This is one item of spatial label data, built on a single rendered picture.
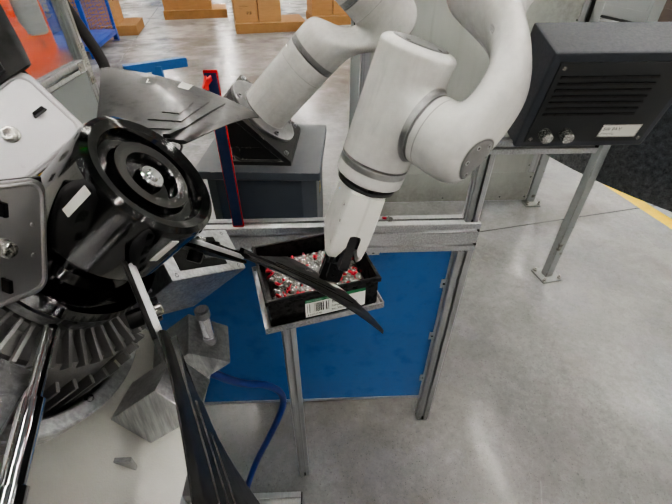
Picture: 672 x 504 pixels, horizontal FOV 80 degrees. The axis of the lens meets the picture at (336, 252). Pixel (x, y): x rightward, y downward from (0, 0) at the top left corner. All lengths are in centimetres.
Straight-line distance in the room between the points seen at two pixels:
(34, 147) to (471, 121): 38
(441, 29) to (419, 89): 187
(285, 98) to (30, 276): 75
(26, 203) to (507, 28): 42
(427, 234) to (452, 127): 56
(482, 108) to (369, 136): 12
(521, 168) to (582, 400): 144
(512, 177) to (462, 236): 180
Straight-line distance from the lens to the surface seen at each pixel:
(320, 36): 98
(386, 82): 44
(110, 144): 38
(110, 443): 58
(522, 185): 282
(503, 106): 43
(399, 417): 159
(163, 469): 60
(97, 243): 35
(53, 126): 42
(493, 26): 47
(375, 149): 46
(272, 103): 102
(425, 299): 112
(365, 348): 125
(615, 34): 91
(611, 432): 183
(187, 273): 56
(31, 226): 36
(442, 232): 96
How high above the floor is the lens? 138
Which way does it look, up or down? 39 degrees down
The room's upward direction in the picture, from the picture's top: straight up
